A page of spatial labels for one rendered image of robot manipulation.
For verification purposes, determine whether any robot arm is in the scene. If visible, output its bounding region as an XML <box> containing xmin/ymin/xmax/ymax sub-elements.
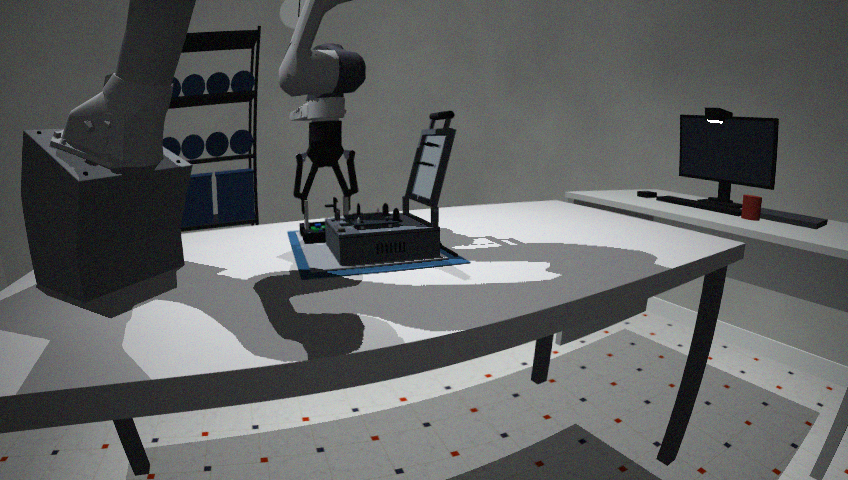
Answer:
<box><xmin>50</xmin><ymin>0</ymin><xmax>366</xmax><ymax>168</ymax></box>

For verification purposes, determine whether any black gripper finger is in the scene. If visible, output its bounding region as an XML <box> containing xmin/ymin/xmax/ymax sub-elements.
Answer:
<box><xmin>294</xmin><ymin>152</ymin><xmax>323</xmax><ymax>229</ymax></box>
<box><xmin>329</xmin><ymin>150</ymin><xmax>358</xmax><ymax>215</ymax></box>

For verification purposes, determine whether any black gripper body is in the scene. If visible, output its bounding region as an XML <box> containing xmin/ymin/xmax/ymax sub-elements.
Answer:
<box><xmin>307</xmin><ymin>121</ymin><xmax>344</xmax><ymax>168</ymax></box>

